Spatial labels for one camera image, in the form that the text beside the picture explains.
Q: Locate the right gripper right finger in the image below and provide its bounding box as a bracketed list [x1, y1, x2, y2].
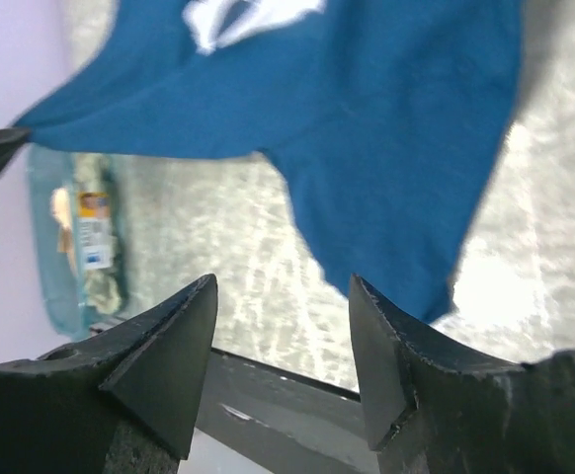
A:
[349, 276, 575, 474]

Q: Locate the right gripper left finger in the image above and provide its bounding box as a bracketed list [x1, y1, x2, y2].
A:
[0, 275, 217, 473]

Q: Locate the blue t shirt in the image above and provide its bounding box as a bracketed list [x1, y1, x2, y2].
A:
[18, 0, 524, 323]

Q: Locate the teal plastic bin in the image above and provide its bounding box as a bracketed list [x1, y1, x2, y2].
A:
[27, 146, 128, 340]

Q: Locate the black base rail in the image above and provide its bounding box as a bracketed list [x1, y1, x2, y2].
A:
[89, 320, 382, 474]

